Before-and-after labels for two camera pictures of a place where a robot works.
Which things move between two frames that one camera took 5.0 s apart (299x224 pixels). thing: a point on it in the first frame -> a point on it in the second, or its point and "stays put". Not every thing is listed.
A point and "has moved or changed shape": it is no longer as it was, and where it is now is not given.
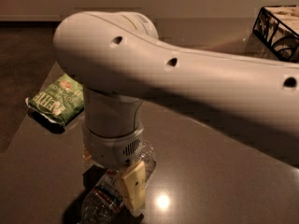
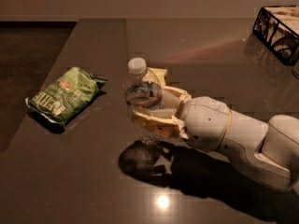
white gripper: [113, 149] -> [206, 121]
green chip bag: [60, 101] stays put
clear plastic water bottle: [106, 203] has moved or changed shape
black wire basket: [277, 28] stays put
